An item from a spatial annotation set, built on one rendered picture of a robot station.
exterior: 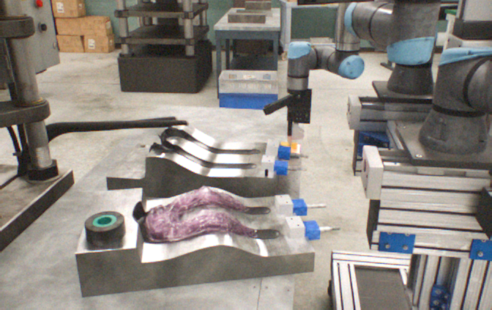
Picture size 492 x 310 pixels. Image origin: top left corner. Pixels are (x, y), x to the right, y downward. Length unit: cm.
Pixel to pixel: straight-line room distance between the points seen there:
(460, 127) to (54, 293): 95
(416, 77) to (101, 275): 113
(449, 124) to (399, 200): 21
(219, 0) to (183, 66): 269
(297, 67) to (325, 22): 628
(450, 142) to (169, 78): 445
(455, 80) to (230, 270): 64
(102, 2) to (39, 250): 719
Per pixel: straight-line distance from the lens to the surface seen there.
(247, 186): 127
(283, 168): 129
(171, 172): 130
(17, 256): 123
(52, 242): 124
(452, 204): 120
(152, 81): 539
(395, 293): 200
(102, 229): 97
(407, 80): 158
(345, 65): 142
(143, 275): 100
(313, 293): 224
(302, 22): 774
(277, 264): 102
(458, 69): 110
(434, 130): 114
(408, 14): 83
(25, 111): 149
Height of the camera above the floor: 145
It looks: 23 degrees down
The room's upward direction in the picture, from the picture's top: straight up
